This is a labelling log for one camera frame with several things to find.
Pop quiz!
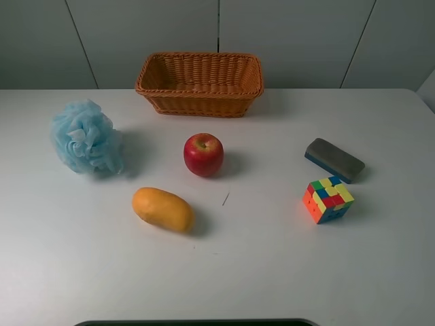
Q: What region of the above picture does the orange wicker basket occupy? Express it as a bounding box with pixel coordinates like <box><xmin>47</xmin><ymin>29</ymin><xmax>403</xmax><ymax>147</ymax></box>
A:
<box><xmin>135</xmin><ymin>52</ymin><xmax>264</xmax><ymax>118</ymax></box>

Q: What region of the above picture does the red apple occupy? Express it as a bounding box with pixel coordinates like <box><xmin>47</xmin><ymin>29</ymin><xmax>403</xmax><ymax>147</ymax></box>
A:
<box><xmin>184</xmin><ymin>133</ymin><xmax>224</xmax><ymax>177</ymax></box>

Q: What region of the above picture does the multicoloured puzzle cube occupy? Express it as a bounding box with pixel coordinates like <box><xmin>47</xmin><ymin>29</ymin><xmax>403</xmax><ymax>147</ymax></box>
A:
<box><xmin>302</xmin><ymin>176</ymin><xmax>354</xmax><ymax>224</ymax></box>

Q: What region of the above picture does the grey blue board eraser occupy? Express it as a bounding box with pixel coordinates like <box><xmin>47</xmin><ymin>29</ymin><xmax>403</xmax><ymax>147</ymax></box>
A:
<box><xmin>304</xmin><ymin>138</ymin><xmax>366</xmax><ymax>184</ymax></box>

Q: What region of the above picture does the orange mango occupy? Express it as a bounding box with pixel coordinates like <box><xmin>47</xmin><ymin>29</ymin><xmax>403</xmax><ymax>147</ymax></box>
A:
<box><xmin>132</xmin><ymin>187</ymin><xmax>195</xmax><ymax>233</ymax></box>

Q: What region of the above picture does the blue mesh bath sponge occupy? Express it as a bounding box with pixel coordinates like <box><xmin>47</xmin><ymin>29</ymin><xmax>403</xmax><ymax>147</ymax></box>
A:
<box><xmin>50</xmin><ymin>99</ymin><xmax>124</xmax><ymax>174</ymax></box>

